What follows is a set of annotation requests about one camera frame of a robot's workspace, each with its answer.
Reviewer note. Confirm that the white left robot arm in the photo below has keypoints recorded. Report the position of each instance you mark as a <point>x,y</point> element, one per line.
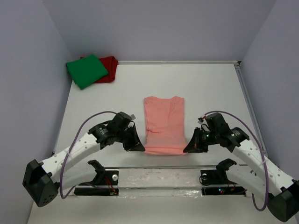
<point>47,179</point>

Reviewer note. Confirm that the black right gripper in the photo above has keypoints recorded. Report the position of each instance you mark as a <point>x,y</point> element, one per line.
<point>190,148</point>

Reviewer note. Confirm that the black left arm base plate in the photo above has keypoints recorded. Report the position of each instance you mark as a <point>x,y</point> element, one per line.
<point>107,186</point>

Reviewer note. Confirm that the green folded t shirt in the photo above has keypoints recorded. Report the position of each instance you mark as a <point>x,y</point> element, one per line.
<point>86,71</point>

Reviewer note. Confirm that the red folded t shirt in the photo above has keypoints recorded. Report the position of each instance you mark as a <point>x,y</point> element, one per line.
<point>110,63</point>

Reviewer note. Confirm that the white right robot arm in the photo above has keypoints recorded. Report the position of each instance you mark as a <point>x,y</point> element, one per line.
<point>265,180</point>

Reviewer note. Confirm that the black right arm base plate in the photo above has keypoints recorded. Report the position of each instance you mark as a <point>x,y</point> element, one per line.
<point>215,183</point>

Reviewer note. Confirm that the pink t shirt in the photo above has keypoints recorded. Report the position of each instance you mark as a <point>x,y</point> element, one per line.
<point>164,126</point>

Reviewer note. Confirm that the white front cover board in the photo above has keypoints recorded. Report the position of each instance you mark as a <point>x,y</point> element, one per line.
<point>153,196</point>

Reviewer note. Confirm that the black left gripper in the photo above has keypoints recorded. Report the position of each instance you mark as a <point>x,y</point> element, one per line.
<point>138,147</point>

